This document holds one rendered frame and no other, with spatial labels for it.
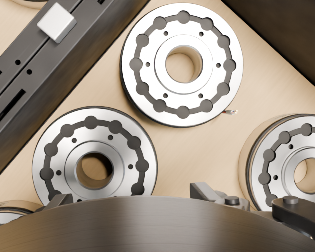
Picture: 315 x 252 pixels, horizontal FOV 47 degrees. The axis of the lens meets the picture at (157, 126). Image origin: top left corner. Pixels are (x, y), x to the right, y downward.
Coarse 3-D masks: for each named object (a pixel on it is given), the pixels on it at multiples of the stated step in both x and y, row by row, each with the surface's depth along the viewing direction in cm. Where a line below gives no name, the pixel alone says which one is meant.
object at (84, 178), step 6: (78, 168) 30; (78, 174) 30; (84, 174) 32; (84, 180) 30; (90, 180) 31; (96, 180) 32; (102, 180) 32; (108, 180) 30; (90, 186) 29; (96, 186) 30
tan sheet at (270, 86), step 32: (160, 0) 32; (192, 0) 32; (128, 32) 32; (96, 64) 32; (192, 64) 33; (256, 64) 33; (288, 64) 33; (96, 96) 32; (256, 96) 33; (288, 96) 33; (160, 128) 33; (192, 128) 33; (224, 128) 33; (96, 160) 32; (160, 160) 33; (192, 160) 33; (224, 160) 33; (0, 192) 32; (32, 192) 32; (160, 192) 33; (224, 192) 33
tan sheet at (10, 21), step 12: (0, 0) 31; (0, 12) 31; (12, 12) 31; (24, 12) 31; (36, 12) 31; (0, 24) 31; (12, 24) 31; (24, 24) 31; (0, 36) 31; (12, 36) 31; (0, 48) 31
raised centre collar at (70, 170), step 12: (84, 144) 29; (96, 144) 29; (108, 144) 29; (72, 156) 29; (108, 156) 29; (120, 156) 29; (72, 168) 29; (120, 168) 29; (72, 180) 29; (120, 180) 29; (84, 192) 29; (96, 192) 29; (108, 192) 29
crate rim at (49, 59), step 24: (96, 0) 22; (312, 0) 23; (96, 24) 23; (48, 48) 22; (72, 48) 22; (24, 72) 22; (48, 72) 22; (0, 96) 22; (24, 96) 22; (0, 120) 23
